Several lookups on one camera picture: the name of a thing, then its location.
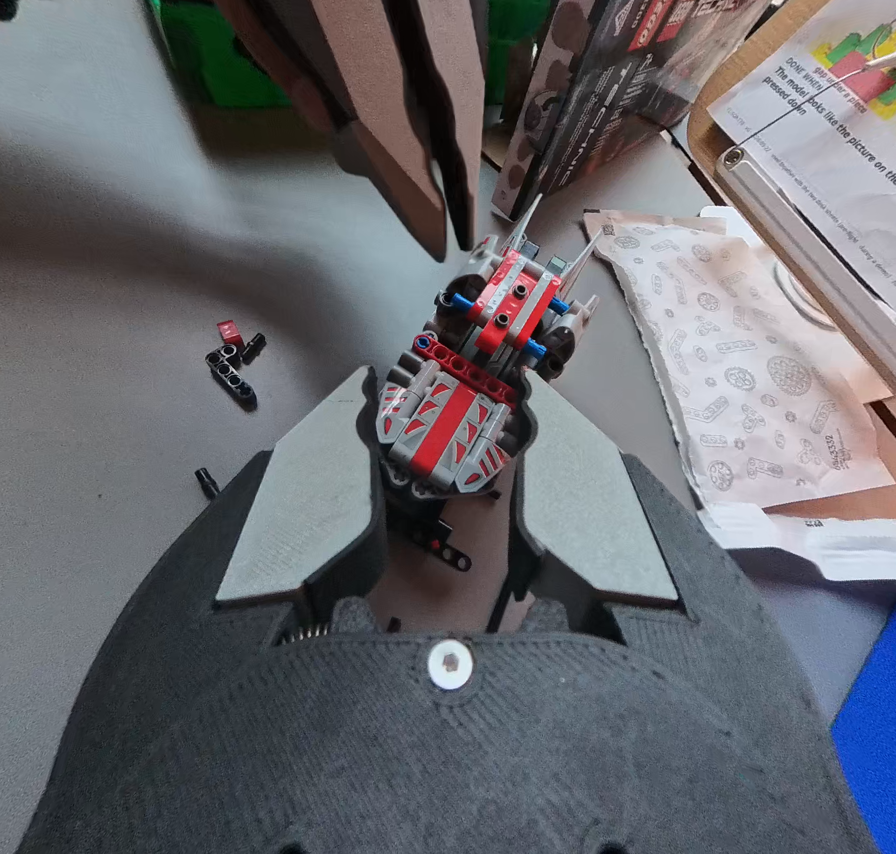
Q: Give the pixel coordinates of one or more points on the instruction sheet on stand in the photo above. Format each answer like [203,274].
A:
[742,49]

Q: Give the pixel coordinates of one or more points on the printed paper bag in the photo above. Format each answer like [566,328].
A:
[735,378]

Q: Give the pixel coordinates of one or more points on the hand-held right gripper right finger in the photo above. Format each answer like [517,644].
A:
[588,518]

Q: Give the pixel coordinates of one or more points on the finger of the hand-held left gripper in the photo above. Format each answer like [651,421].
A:
[378,98]
[455,63]

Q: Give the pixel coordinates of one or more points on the green plastic bin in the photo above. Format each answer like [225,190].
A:
[203,56]

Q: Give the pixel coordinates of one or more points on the red lego piece yellow axle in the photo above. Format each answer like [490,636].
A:
[229,333]

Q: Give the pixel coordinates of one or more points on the small black lego piece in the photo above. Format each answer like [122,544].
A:
[231,378]

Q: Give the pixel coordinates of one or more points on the red grey lego vehicle model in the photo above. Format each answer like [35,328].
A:
[448,420]

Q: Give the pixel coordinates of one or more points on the black lego set box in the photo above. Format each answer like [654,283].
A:
[616,84]

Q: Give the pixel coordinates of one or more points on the black lego pin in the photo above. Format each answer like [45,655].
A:
[207,483]

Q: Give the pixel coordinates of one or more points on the printed instruction sheet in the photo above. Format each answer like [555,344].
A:
[840,133]

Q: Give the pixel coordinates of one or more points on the white torn paper bag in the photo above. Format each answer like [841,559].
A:
[805,539]

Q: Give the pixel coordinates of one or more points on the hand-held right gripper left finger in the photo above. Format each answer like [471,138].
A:
[308,511]

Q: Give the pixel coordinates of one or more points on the blue plastic bin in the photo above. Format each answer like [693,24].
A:
[871,742]

